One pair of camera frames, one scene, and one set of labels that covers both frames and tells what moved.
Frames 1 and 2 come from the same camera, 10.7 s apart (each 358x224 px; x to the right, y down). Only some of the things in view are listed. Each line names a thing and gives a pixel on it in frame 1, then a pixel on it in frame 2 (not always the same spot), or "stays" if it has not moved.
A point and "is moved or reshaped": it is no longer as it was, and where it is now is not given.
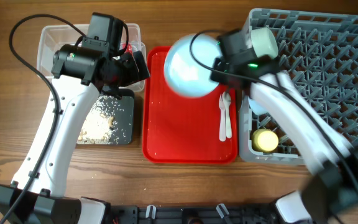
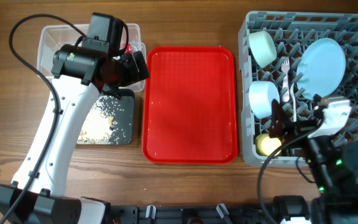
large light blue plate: [183, 74] to [320, 66]
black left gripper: [132, 74] stays
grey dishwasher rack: [332, 59] stays
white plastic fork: [222, 127] to [285, 68]
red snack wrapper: [128, 49] stays
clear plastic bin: [50, 37] stays
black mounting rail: [139, 214] stays
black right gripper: [215, 76] to [298, 129]
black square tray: [122, 111] stays
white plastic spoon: [227, 101] is moved or reshaped
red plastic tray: [179, 129] stays
